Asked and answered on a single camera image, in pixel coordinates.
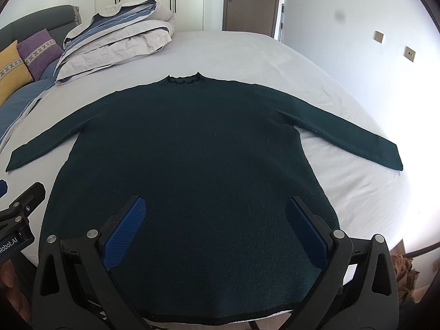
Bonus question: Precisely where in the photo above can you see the brown crumpled paper bag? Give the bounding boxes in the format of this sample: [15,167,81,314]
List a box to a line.
[390,240,419,306]

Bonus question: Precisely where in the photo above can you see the yellow patterned cushion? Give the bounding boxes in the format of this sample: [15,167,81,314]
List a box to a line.
[0,40,34,105]

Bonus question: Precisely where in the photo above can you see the upper wall switch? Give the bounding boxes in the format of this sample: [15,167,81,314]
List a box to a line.
[374,31,384,43]

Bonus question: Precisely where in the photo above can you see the folded grey blue duvet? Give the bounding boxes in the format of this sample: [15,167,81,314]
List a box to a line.
[54,0,175,84]

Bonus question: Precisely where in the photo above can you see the left hand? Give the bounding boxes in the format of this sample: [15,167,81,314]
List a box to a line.
[1,260,31,323]

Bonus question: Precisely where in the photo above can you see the blue pillow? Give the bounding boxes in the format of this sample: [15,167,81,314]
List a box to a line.
[1,59,59,149]

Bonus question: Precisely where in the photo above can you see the dark green knit sweater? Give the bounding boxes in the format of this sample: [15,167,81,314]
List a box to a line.
[6,75,403,326]

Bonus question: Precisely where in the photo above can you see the brown wooden door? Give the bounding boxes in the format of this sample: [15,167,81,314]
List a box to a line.
[223,0,279,37]

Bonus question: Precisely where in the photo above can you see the purple patterned cushion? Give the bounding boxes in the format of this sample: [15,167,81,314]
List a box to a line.
[17,29,64,81]

